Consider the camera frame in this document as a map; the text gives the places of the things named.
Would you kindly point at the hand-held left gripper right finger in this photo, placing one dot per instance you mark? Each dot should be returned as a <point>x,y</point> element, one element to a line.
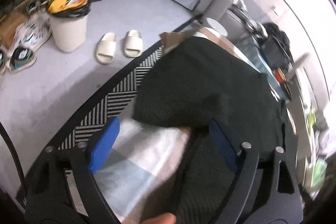
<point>223,145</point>

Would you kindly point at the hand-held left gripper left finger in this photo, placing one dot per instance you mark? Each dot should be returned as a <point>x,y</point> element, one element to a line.
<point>105,145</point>

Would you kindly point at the dark knitted sweater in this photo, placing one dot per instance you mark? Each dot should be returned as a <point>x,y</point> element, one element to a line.
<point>199,82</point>

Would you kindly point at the checked blanket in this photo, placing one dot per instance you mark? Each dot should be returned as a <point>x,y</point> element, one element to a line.
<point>147,155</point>

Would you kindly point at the black white striped rug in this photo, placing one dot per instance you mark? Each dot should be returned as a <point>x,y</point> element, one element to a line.
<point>123,90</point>

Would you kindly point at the small orange container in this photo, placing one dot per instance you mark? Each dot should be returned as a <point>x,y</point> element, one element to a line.
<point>281,75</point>

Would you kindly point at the cream slipper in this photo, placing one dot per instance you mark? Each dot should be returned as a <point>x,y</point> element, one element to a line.
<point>105,49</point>
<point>133,44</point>

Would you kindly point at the green packet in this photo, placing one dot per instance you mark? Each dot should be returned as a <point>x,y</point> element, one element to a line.
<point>319,169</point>

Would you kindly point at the grey flat panel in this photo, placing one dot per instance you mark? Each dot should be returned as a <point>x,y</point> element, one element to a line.
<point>299,62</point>

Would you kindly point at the brown cardboard piece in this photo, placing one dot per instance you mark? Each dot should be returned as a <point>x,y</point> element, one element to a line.
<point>173,41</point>

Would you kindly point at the black bag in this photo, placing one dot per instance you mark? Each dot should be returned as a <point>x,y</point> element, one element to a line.
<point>275,40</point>

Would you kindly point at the white trash bin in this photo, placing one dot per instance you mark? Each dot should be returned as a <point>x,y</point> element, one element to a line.
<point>68,32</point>

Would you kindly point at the white round container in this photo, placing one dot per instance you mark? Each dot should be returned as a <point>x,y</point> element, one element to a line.
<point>216,26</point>

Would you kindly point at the dark teal sneaker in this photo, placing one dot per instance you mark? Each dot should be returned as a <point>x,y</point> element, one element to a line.
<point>22,58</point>

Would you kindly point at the white sneaker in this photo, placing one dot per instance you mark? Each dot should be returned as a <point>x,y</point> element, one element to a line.
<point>30,33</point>

